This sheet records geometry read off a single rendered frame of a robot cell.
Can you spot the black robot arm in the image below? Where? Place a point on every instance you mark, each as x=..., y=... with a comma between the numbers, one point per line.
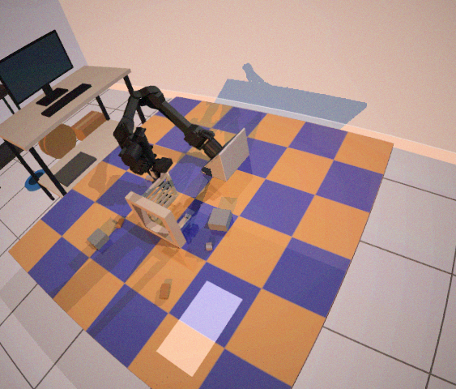
x=134, y=144

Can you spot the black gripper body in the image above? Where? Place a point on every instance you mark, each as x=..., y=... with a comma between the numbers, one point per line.
x=161, y=165

